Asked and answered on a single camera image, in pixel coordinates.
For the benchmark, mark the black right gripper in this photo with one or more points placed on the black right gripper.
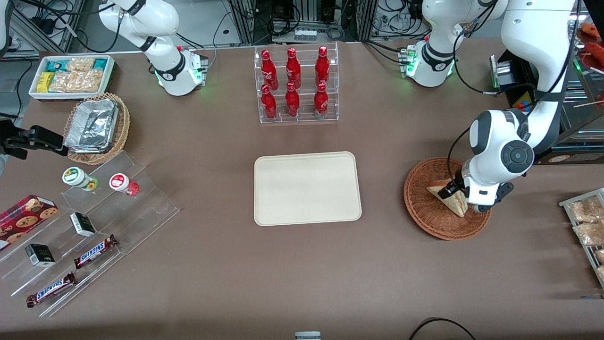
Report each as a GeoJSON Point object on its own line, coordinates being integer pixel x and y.
{"type": "Point", "coordinates": [29, 137]}

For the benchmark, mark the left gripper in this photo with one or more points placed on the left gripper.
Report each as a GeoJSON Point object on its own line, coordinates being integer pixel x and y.
{"type": "Point", "coordinates": [457, 184]}

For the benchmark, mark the triangular sandwich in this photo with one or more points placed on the triangular sandwich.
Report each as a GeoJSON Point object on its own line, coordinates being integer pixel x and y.
{"type": "Point", "coordinates": [454, 204]}

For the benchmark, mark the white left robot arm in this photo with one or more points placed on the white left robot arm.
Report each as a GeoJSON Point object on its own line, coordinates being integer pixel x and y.
{"type": "Point", "coordinates": [519, 28]}

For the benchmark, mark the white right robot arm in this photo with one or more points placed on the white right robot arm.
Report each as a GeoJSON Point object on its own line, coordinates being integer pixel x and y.
{"type": "Point", "coordinates": [155, 19]}

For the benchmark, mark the round brown wicker basket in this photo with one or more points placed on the round brown wicker basket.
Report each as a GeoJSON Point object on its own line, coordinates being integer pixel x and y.
{"type": "Point", "coordinates": [424, 212]}

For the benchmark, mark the wicker basket holding foil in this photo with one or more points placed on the wicker basket holding foil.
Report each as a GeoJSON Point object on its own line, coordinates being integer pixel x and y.
{"type": "Point", "coordinates": [123, 127]}

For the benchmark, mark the grey snack rack tray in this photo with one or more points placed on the grey snack rack tray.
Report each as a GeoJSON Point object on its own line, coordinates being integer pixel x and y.
{"type": "Point", "coordinates": [566, 204]}

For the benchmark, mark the cream plastic tray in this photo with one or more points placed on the cream plastic tray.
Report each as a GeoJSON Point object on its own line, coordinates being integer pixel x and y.
{"type": "Point", "coordinates": [306, 189]}

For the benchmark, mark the stacked foil containers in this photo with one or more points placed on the stacked foil containers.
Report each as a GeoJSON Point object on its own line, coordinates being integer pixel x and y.
{"type": "Point", "coordinates": [92, 125]}

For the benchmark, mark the green lid jar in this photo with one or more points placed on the green lid jar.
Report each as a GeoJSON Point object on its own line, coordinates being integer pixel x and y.
{"type": "Point", "coordinates": [75, 177]}

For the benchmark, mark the yellow snack packet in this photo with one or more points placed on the yellow snack packet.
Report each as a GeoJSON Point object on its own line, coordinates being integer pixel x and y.
{"type": "Point", "coordinates": [45, 81]}

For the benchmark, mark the teal snack packet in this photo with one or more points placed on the teal snack packet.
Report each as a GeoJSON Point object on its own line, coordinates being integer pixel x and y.
{"type": "Point", "coordinates": [57, 65]}
{"type": "Point", "coordinates": [100, 63]}

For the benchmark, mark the red cookie box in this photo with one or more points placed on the red cookie box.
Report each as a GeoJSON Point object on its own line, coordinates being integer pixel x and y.
{"type": "Point", "coordinates": [23, 219]}

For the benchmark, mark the red lid jar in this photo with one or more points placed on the red lid jar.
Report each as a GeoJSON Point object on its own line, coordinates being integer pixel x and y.
{"type": "Point", "coordinates": [120, 182]}

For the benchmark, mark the white snack bin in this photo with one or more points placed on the white snack bin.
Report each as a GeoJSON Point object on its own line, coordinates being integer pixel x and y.
{"type": "Point", "coordinates": [111, 78]}

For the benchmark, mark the small black box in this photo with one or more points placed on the small black box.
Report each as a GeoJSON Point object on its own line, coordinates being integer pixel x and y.
{"type": "Point", "coordinates": [40, 255]}
{"type": "Point", "coordinates": [82, 224]}

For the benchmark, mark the Snickers bar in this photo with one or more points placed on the Snickers bar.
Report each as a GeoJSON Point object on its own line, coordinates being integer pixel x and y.
{"type": "Point", "coordinates": [94, 251]}
{"type": "Point", "coordinates": [51, 289]}

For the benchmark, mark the clear acrylic stepped display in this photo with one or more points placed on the clear acrylic stepped display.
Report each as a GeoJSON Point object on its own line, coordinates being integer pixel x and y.
{"type": "Point", "coordinates": [151, 208]}

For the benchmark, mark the clear bag of snacks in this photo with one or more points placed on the clear bag of snacks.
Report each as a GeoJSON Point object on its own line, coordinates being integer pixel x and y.
{"type": "Point", "coordinates": [590, 233]}
{"type": "Point", "coordinates": [587, 208]}

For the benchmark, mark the black food warmer yellow panel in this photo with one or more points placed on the black food warmer yellow panel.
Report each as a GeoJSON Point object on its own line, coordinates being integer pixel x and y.
{"type": "Point", "coordinates": [590, 158]}

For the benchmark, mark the red cola bottle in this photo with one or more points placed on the red cola bottle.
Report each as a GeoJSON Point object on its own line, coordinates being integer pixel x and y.
{"type": "Point", "coordinates": [269, 68]}
{"type": "Point", "coordinates": [322, 66]}
{"type": "Point", "coordinates": [293, 68]}
{"type": "Point", "coordinates": [269, 104]}
{"type": "Point", "coordinates": [292, 101]}
{"type": "Point", "coordinates": [321, 101]}

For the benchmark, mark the clear acrylic bottle rack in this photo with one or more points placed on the clear acrylic bottle rack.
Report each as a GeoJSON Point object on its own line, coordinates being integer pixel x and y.
{"type": "Point", "coordinates": [306, 118]}

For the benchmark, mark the small grey box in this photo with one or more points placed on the small grey box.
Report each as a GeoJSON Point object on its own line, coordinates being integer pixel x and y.
{"type": "Point", "coordinates": [307, 335]}

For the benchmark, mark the white power strip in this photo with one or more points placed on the white power strip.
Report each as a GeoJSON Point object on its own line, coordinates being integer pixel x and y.
{"type": "Point", "coordinates": [306, 34]}

